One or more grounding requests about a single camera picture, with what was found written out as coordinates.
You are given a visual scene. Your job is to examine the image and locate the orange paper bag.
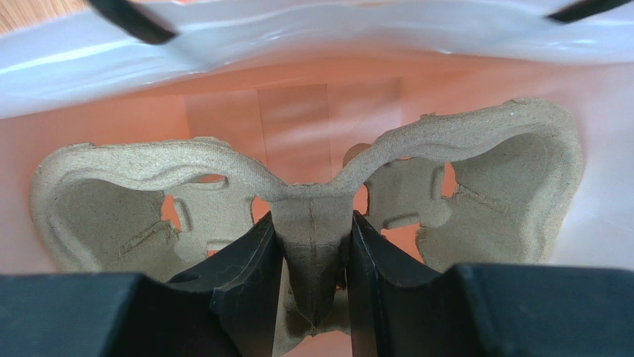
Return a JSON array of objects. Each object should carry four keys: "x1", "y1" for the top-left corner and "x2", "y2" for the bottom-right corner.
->
[{"x1": 0, "y1": 0, "x2": 634, "y2": 357}]

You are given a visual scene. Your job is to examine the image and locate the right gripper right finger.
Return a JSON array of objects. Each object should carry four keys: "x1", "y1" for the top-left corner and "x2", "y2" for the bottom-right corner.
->
[{"x1": 346, "y1": 213, "x2": 633, "y2": 356}]

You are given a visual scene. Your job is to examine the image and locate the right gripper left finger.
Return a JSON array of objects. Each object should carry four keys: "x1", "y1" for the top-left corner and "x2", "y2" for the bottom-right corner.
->
[{"x1": 1, "y1": 215, "x2": 283, "y2": 356}]

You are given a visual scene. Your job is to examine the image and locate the grey pulp cup carrier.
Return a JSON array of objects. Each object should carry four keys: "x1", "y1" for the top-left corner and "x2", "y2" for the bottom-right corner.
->
[{"x1": 30, "y1": 98, "x2": 583, "y2": 356}]

